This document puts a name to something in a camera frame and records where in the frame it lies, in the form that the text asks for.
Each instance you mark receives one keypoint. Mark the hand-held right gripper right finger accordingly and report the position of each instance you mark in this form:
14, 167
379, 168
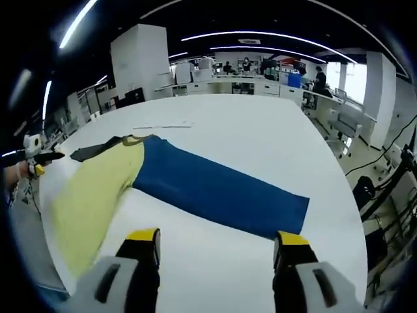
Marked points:
290, 280

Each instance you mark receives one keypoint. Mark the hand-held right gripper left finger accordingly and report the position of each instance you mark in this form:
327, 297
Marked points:
140, 274

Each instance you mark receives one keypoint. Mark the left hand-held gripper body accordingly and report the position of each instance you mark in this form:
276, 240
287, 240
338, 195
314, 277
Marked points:
33, 143

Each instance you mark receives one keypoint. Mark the yellow blue black garment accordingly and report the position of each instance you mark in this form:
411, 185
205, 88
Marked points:
202, 186

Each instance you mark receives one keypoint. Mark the person's left hand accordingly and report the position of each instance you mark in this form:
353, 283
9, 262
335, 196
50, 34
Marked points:
23, 170

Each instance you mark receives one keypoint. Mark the black monitor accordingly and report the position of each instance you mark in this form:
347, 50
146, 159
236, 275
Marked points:
130, 98

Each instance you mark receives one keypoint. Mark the long white ceiling light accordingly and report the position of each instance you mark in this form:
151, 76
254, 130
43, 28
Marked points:
76, 24

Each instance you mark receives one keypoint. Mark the wide white column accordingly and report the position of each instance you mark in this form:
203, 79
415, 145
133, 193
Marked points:
140, 62

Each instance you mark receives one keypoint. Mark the grey office chair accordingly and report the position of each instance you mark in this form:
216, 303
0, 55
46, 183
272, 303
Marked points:
345, 130

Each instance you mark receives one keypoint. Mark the blue bin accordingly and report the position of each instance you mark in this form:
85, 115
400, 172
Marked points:
294, 80

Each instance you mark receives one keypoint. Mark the narrow white column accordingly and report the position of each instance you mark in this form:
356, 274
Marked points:
379, 98

